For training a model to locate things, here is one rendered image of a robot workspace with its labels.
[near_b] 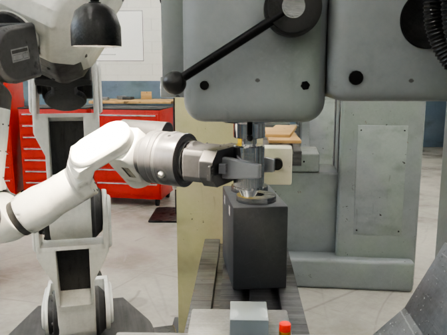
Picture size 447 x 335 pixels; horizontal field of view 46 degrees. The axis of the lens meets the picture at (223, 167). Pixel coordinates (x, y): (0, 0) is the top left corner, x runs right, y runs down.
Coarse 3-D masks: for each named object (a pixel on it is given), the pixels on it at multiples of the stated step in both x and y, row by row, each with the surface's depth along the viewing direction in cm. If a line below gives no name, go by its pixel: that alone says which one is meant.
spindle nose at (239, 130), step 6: (234, 126) 79; (240, 126) 78; (246, 126) 77; (258, 126) 78; (264, 126) 79; (234, 132) 79; (240, 132) 78; (246, 132) 77; (258, 132) 78; (264, 132) 79; (240, 138) 78; (258, 138) 78
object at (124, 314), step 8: (120, 304) 186; (128, 304) 186; (32, 312) 180; (40, 312) 180; (120, 312) 180; (128, 312) 180; (136, 312) 180; (24, 320) 174; (32, 320) 174; (40, 320) 174; (120, 320) 174; (128, 320) 174; (136, 320) 174; (144, 320) 175; (16, 328) 169; (24, 328) 169; (32, 328) 169; (40, 328) 169; (112, 328) 169; (120, 328) 169; (128, 328) 169; (136, 328) 169; (144, 328) 169; (152, 328) 169
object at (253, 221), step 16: (224, 192) 129; (272, 192) 121; (224, 208) 130; (240, 208) 113; (256, 208) 113; (272, 208) 113; (224, 224) 131; (240, 224) 113; (256, 224) 114; (272, 224) 114; (224, 240) 131; (240, 240) 114; (256, 240) 114; (272, 240) 115; (224, 256) 132; (240, 256) 114; (256, 256) 115; (272, 256) 115; (240, 272) 115; (256, 272) 116; (272, 272) 116; (240, 288) 116; (256, 288) 116
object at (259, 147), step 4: (236, 144) 80; (240, 144) 80; (256, 144) 80; (260, 144) 80; (236, 148) 79; (240, 148) 78; (244, 148) 78; (248, 148) 78; (252, 148) 78; (256, 148) 78; (260, 148) 78; (264, 148) 80; (240, 152) 78; (244, 152) 78; (248, 152) 78; (252, 152) 78; (256, 152) 78; (260, 152) 79
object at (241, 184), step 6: (234, 156) 80; (240, 156) 78; (246, 156) 78; (252, 156) 78; (258, 156) 78; (264, 156) 80; (258, 162) 79; (264, 162) 80; (234, 180) 80; (240, 180) 79; (246, 180) 79; (252, 180) 79; (258, 180) 79; (234, 186) 81; (240, 186) 79; (246, 186) 79; (252, 186) 79; (258, 186) 79
